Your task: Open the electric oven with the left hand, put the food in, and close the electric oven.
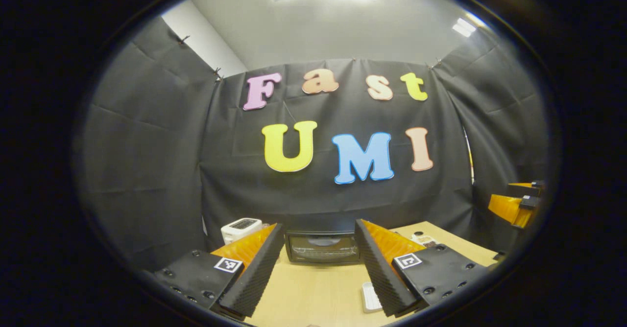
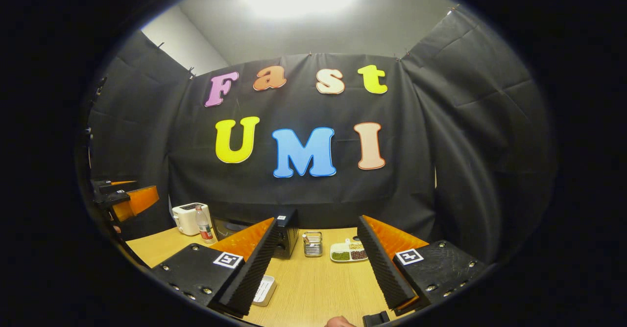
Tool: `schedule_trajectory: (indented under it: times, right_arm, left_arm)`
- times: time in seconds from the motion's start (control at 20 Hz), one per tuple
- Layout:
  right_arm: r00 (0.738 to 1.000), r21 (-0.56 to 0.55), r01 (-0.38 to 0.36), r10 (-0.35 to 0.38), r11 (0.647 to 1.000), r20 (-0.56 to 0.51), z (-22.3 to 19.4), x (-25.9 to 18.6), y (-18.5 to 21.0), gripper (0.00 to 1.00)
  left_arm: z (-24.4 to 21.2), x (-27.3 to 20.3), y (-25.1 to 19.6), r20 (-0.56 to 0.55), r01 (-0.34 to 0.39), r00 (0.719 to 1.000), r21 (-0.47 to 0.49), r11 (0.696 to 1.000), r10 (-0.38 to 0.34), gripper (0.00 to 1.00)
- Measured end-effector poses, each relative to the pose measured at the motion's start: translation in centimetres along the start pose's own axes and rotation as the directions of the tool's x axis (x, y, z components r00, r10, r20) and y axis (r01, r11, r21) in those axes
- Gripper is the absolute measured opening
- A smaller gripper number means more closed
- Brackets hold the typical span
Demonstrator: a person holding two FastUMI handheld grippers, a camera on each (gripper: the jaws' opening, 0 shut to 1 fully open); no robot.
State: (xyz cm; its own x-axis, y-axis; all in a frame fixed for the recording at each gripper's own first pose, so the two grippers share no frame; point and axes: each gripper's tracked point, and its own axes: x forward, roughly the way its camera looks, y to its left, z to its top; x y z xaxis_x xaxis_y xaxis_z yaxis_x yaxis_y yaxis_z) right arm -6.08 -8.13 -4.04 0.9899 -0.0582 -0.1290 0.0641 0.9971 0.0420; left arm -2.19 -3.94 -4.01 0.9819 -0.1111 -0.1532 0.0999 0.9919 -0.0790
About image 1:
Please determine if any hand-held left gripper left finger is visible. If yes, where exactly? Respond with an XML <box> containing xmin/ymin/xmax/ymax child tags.
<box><xmin>147</xmin><ymin>223</ymin><xmax>286</xmax><ymax>320</ymax></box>

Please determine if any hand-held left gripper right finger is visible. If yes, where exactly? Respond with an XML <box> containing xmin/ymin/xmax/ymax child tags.
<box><xmin>354</xmin><ymin>218</ymin><xmax>490</xmax><ymax>318</ymax></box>

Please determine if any black electric oven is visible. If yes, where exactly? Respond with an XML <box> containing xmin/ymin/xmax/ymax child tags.
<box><xmin>285</xmin><ymin>229</ymin><xmax>362</xmax><ymax>266</ymax></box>

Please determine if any small white ribbed tray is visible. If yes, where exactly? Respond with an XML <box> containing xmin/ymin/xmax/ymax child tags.
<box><xmin>361</xmin><ymin>281</ymin><xmax>383</xmax><ymax>313</ymax></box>

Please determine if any white toaster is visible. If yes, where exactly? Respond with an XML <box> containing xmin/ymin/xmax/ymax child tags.
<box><xmin>220</xmin><ymin>218</ymin><xmax>264</xmax><ymax>245</ymax></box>

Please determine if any black backdrop cloth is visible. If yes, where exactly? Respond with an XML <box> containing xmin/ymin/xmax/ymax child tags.
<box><xmin>73</xmin><ymin>16</ymin><xmax>549</xmax><ymax>271</ymax></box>

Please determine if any small ceiling light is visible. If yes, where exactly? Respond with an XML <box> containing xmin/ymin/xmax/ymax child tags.
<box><xmin>452</xmin><ymin>18</ymin><xmax>477</xmax><ymax>38</ymax></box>

